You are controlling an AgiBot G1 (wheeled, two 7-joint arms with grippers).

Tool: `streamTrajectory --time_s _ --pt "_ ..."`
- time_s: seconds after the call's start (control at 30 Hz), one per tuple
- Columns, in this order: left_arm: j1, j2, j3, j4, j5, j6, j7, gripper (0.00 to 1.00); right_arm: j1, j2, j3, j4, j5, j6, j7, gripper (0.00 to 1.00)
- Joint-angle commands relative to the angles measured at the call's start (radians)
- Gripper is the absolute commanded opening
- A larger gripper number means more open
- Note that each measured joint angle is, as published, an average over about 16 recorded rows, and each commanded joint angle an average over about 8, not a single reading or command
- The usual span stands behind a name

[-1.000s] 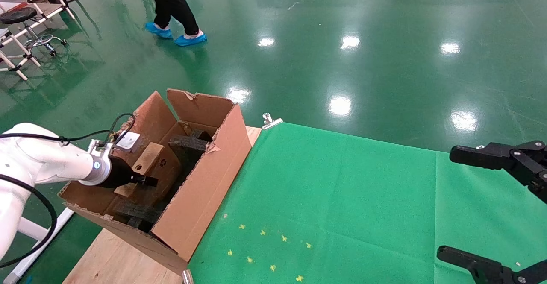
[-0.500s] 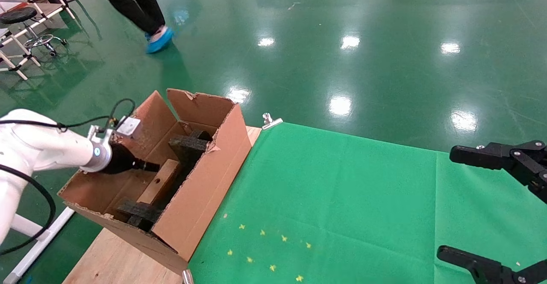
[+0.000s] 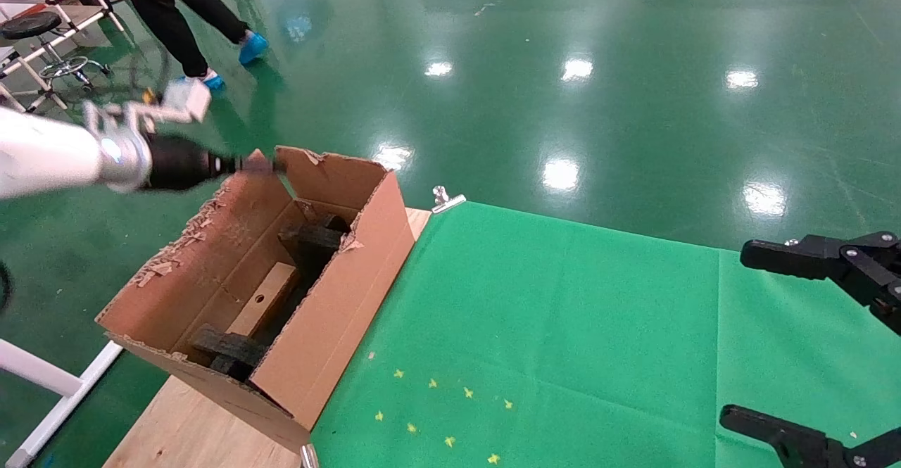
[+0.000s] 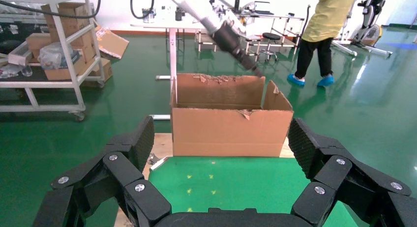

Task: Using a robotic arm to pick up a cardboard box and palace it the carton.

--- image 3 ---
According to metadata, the black foam block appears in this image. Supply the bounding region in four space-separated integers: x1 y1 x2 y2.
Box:
191 323 269 384
277 213 353 280

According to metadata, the white tube frame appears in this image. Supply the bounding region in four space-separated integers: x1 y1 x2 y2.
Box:
0 340 125 468

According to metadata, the green table mat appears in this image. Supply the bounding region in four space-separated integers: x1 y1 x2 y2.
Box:
310 201 901 468

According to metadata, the person in black trousers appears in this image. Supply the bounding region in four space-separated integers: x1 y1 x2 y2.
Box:
106 0 270 93

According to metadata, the black round stool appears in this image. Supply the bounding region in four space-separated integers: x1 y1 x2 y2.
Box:
0 11 111 93

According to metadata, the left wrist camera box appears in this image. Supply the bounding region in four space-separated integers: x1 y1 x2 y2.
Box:
160 77 213 125

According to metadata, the blue shoe cover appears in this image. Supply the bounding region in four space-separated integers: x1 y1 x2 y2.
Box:
176 70 227 93
238 30 270 67

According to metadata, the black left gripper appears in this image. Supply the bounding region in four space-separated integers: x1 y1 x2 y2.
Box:
144 133 281 192

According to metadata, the large open cardboard carton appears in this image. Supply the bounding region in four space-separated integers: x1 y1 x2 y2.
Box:
94 146 417 455

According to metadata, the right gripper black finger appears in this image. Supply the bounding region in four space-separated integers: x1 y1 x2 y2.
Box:
719 404 901 468
739 232 901 336

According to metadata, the small brown cardboard box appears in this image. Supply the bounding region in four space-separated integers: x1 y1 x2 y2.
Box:
225 262 301 339

